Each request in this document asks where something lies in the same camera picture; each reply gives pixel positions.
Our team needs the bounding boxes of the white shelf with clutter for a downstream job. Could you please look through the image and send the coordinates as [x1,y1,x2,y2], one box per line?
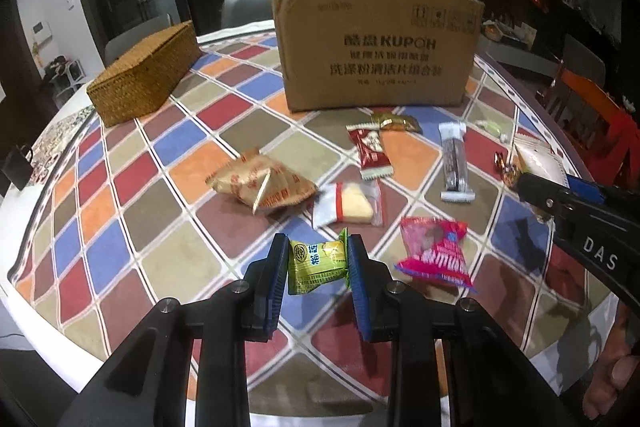
[42,55,88,108]

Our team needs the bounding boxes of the pink snack packet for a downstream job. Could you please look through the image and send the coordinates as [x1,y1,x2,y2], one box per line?
[395,217,473,289]

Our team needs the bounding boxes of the red white candy packet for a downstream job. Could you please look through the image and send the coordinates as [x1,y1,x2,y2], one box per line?
[346,122,394,181]

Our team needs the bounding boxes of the grey chair right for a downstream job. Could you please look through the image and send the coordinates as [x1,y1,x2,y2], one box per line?
[562,35,605,88]

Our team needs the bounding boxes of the colourful diamond-pattern tablecloth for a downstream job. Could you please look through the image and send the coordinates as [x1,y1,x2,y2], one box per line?
[1,28,616,391]

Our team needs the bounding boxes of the brown cardboard box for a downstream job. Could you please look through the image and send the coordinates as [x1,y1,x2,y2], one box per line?
[272,0,484,113]

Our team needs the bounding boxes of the small pale green candy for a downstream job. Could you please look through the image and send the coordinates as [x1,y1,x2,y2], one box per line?
[474,120,509,143]

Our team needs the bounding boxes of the grey dining chair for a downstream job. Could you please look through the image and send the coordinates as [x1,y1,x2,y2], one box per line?
[104,13,172,66]
[221,0,272,28]

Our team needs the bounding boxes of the beige crinkled snack bag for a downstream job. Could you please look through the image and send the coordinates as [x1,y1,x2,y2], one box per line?
[205,148,318,215]

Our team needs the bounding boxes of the dark chocolate bar wrapper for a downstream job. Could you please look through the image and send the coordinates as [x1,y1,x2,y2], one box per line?
[438,121,475,204]

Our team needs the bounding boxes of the green snack packet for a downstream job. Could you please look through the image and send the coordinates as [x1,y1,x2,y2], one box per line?
[288,229,348,295]

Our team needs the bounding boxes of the clear-wrapped yellow cake slice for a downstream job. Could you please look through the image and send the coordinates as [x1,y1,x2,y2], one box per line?
[311,180,384,229]

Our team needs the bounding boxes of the white paper card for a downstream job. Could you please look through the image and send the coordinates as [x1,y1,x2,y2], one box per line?
[514,135,568,187]

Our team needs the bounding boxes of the grey dining chair left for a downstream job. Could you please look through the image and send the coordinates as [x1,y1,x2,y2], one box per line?
[104,13,172,66]

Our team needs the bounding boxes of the woven wicker box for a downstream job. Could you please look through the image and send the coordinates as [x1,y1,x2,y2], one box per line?
[87,20,203,127]

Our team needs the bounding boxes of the small colourful foil candy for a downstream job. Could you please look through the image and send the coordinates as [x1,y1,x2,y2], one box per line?
[494,152,522,191]

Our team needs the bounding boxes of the person's right hand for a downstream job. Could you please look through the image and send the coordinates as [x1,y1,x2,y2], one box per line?
[582,303,639,421]

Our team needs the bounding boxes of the white wall intercom panel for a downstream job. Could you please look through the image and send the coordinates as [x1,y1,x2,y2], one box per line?
[32,20,52,46]

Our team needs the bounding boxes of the orange wooden chair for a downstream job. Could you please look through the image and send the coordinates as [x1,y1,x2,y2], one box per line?
[538,64,639,191]

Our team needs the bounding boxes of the grey dining chair centre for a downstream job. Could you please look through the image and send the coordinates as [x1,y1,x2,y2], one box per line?
[221,0,272,28]

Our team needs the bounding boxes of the white low tv cabinet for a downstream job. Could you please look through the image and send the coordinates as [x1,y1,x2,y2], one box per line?
[477,35,558,77]

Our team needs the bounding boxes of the gold foil snack packet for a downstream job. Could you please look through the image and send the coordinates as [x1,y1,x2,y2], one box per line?
[371,113,422,133]

